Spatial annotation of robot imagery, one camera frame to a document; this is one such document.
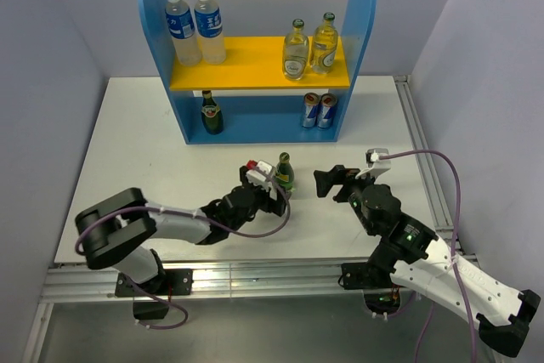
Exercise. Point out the energy drink can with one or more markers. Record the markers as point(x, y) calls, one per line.
point(327, 109)
point(311, 104)

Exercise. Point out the green bottle gold cap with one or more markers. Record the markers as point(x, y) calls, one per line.
point(284, 173)

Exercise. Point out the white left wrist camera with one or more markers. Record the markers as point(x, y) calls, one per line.
point(260, 174)

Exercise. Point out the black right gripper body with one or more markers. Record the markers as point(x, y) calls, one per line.
point(350, 191)

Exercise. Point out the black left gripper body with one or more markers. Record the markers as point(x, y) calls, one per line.
point(263, 201)

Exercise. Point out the left energy drink can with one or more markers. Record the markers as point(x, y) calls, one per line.
point(311, 104)

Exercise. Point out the blue label water bottle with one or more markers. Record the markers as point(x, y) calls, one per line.
point(209, 24)

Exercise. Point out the aluminium side rail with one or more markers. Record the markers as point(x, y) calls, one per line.
point(436, 199)

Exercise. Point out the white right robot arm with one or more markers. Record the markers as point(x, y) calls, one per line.
point(412, 255)

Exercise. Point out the blue and yellow shelf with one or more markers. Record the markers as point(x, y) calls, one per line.
point(261, 106)

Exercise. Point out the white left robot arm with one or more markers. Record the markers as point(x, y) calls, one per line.
point(112, 232)

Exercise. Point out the aluminium front rail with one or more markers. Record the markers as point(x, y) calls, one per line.
point(75, 283)

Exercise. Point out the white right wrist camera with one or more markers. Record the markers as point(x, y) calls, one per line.
point(375, 164)

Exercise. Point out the clear glass bottle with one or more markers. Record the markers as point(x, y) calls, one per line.
point(295, 51)
point(324, 45)

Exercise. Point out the right energy drink can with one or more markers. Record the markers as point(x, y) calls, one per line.
point(327, 109)

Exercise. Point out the far left water bottle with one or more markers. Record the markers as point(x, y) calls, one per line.
point(182, 30)

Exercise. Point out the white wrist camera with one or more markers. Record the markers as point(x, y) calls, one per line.
point(260, 174)
point(375, 164)

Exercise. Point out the green bottle red label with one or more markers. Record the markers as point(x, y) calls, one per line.
point(211, 114)

